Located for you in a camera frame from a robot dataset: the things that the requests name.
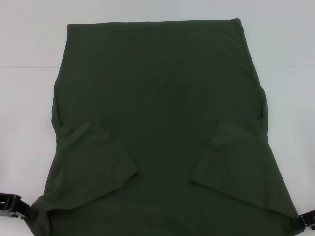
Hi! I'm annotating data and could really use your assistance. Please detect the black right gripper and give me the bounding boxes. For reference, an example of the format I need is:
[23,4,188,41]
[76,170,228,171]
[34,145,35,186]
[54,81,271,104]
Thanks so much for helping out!
[296,208,315,233]

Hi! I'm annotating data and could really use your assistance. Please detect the dark green shirt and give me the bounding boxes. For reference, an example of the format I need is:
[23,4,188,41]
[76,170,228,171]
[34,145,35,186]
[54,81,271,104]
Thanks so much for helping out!
[29,18,300,236]

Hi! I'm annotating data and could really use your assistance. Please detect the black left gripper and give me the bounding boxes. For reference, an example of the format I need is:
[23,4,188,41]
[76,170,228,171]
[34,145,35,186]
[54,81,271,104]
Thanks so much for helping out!
[0,192,38,221]

